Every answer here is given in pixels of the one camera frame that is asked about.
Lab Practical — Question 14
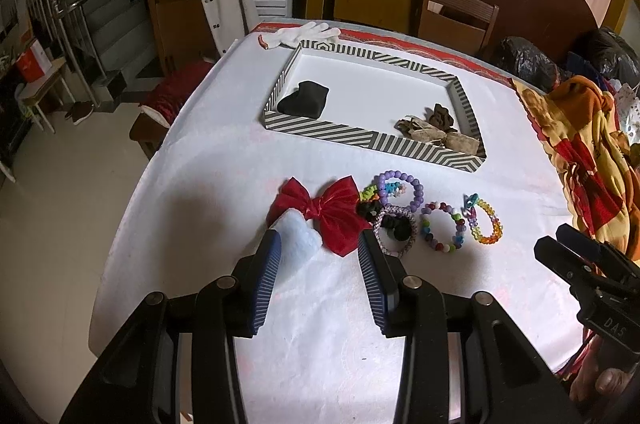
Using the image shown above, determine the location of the white stool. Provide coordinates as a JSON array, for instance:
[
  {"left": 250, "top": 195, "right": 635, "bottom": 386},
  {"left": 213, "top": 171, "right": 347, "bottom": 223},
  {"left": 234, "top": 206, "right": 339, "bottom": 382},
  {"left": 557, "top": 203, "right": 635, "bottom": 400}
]
[{"left": 15, "top": 58, "right": 67, "bottom": 133}]

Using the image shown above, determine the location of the rainbow translucent bead bracelet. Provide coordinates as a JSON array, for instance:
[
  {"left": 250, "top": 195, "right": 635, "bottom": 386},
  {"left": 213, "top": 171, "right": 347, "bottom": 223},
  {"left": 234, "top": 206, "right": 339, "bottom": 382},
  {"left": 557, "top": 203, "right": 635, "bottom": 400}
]
[{"left": 462, "top": 193, "right": 503, "bottom": 246}]

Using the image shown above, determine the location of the red satin bow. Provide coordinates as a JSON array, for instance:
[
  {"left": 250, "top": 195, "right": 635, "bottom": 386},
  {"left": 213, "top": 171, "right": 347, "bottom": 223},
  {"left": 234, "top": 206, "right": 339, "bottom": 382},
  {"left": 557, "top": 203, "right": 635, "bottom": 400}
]
[{"left": 266, "top": 175, "right": 371, "bottom": 257}]

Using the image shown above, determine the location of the metal stair railing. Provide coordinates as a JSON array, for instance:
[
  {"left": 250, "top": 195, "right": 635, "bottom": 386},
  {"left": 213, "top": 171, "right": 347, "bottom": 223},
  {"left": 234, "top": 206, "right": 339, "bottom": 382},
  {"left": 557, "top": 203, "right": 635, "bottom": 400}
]
[{"left": 10, "top": 0, "right": 146, "bottom": 105}]

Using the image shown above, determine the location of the wooden chair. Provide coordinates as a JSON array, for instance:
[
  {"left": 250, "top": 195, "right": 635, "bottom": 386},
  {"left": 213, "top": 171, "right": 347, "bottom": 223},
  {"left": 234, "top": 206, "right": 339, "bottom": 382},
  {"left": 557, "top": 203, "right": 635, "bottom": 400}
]
[{"left": 417, "top": 0, "right": 501, "bottom": 55}]

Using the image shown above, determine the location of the light blue plush heart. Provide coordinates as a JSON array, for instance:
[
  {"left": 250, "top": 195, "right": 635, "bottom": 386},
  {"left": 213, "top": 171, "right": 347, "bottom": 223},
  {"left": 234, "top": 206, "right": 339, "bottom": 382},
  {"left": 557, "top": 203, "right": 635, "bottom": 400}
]
[{"left": 275, "top": 210, "right": 321, "bottom": 266}]

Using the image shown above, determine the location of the person's right hand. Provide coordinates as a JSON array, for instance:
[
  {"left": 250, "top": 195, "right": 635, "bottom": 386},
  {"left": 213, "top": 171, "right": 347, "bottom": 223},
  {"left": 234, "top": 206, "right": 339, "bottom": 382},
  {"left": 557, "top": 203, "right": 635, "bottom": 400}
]
[{"left": 569, "top": 366, "right": 632, "bottom": 406}]

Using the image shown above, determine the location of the sparkly coil hair tie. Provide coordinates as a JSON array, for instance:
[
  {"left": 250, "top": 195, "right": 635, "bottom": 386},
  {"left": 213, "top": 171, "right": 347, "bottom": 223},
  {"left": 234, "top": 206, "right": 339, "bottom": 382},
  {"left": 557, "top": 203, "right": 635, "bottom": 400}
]
[{"left": 372, "top": 205, "right": 417, "bottom": 258}]

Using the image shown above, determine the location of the dark shoe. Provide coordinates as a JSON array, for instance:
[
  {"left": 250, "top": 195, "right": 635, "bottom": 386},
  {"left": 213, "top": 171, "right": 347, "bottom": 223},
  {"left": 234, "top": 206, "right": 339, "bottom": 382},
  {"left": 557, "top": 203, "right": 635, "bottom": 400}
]
[{"left": 65, "top": 100, "right": 96, "bottom": 125}]

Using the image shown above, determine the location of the brown fabric flower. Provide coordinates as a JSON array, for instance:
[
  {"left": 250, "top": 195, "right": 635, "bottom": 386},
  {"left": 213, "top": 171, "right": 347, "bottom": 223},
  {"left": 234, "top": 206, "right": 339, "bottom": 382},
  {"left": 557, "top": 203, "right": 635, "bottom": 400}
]
[{"left": 424, "top": 103, "right": 457, "bottom": 131}]

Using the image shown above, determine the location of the multicoloured round bead bracelet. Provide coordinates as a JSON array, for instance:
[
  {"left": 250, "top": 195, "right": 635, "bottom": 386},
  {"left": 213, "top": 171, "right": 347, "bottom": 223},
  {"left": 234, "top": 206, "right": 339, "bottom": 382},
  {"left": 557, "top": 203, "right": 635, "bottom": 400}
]
[{"left": 420, "top": 201, "right": 467, "bottom": 254}]

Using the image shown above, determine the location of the staircase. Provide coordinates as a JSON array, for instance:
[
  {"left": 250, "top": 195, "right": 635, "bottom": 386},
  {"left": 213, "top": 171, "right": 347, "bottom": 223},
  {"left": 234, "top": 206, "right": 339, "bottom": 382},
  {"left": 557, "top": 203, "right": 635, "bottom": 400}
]
[{"left": 65, "top": 0, "right": 162, "bottom": 78}]

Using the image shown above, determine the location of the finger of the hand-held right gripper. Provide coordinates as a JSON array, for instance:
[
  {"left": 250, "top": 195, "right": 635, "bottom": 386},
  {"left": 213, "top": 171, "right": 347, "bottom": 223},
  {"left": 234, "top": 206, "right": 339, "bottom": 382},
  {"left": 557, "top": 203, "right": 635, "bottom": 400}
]
[
  {"left": 555, "top": 224, "right": 602, "bottom": 268},
  {"left": 534, "top": 236, "right": 597, "bottom": 296}
]

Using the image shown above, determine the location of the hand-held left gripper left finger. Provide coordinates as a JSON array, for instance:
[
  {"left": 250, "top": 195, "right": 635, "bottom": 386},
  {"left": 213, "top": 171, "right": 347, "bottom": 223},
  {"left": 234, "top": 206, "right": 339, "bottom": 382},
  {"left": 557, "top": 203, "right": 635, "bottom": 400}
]
[{"left": 60, "top": 228, "right": 283, "bottom": 424}]

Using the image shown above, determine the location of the white dotted paper bag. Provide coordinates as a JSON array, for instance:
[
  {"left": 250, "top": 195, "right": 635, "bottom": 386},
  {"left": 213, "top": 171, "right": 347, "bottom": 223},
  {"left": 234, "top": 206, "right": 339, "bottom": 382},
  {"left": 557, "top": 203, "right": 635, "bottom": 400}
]
[{"left": 612, "top": 82, "right": 640, "bottom": 145}]

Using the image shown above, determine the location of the white glove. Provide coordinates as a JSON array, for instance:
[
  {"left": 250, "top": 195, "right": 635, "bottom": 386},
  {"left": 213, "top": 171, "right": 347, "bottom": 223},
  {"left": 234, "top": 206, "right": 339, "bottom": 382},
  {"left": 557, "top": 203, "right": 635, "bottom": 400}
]
[{"left": 257, "top": 22, "right": 342, "bottom": 51}]

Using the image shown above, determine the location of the orange patterned blanket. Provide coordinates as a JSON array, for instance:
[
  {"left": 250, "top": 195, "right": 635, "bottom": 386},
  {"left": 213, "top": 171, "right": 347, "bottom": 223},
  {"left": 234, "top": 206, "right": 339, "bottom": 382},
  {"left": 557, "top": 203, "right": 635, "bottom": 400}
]
[{"left": 510, "top": 74, "right": 640, "bottom": 265}]

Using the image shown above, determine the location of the small neon bead bracelet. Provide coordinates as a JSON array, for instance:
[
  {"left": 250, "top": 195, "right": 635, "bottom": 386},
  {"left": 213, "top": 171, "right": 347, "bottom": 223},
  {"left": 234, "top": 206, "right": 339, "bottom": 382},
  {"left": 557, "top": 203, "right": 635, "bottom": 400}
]
[{"left": 360, "top": 181, "right": 407, "bottom": 201}]

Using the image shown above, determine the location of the purple bead bracelet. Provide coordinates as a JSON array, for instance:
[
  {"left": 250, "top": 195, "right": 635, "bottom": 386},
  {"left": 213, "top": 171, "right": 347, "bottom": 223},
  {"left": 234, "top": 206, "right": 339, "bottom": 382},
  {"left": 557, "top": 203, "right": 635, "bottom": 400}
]
[{"left": 374, "top": 171, "right": 425, "bottom": 211}]

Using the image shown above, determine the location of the black plastic bag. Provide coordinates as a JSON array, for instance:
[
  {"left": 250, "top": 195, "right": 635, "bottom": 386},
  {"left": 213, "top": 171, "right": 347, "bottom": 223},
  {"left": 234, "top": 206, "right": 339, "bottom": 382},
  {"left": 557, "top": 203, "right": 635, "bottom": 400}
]
[
  {"left": 567, "top": 27, "right": 640, "bottom": 90},
  {"left": 492, "top": 35, "right": 571, "bottom": 92}
]

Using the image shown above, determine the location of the black folded cloth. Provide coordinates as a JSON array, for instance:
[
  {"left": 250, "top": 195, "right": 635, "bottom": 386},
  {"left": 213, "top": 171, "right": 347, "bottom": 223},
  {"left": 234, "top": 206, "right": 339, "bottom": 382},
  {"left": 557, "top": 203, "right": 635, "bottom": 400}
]
[{"left": 277, "top": 80, "right": 331, "bottom": 119}]

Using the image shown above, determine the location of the red paper bag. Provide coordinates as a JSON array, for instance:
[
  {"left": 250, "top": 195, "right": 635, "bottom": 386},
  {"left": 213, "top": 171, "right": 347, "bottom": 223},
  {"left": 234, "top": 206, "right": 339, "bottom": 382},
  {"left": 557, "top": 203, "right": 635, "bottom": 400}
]
[{"left": 15, "top": 39, "right": 52, "bottom": 82}]

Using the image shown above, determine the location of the black scrunchie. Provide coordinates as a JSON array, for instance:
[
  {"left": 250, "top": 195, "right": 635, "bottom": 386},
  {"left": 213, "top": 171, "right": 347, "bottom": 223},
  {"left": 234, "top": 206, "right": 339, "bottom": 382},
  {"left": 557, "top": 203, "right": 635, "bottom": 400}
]
[{"left": 356, "top": 201, "right": 415, "bottom": 246}]

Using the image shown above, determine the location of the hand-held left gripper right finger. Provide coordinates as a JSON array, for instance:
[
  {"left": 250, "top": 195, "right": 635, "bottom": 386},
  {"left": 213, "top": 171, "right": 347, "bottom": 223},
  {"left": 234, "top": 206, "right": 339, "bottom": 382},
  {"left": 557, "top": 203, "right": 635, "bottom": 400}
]
[{"left": 357, "top": 229, "right": 583, "bottom": 424}]

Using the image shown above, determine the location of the striped shallow box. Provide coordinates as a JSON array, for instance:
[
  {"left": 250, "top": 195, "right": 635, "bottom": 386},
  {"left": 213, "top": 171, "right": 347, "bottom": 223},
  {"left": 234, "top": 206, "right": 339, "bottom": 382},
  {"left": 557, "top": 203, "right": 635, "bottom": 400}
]
[{"left": 259, "top": 39, "right": 487, "bottom": 175}]

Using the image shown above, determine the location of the red cushioned stool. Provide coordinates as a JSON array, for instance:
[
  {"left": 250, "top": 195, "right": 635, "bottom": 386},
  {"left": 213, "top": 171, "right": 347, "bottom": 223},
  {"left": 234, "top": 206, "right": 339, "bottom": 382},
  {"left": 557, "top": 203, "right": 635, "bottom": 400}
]
[{"left": 140, "top": 59, "right": 216, "bottom": 130}]

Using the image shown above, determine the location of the beige fabric bow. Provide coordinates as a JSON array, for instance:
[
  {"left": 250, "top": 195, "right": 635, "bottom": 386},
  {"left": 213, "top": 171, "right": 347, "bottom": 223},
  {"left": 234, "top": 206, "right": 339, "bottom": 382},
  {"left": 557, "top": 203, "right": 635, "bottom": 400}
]
[{"left": 395, "top": 117, "right": 483, "bottom": 156}]

